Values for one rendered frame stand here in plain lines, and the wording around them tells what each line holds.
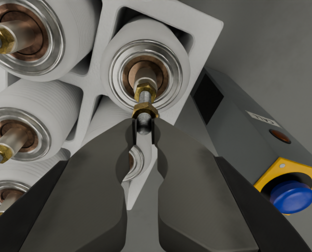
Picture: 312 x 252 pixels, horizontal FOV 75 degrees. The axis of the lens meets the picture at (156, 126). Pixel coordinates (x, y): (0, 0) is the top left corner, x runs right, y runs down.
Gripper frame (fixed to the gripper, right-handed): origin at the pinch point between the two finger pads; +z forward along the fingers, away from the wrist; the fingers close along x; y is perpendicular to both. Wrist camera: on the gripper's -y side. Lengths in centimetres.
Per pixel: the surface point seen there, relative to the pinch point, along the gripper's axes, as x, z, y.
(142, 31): -0.2, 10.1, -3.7
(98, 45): -5.9, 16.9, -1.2
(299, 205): 15.2, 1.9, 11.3
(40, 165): -16.2, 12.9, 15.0
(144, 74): 0.0, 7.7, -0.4
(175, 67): 3.1, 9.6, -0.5
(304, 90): 39, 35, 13
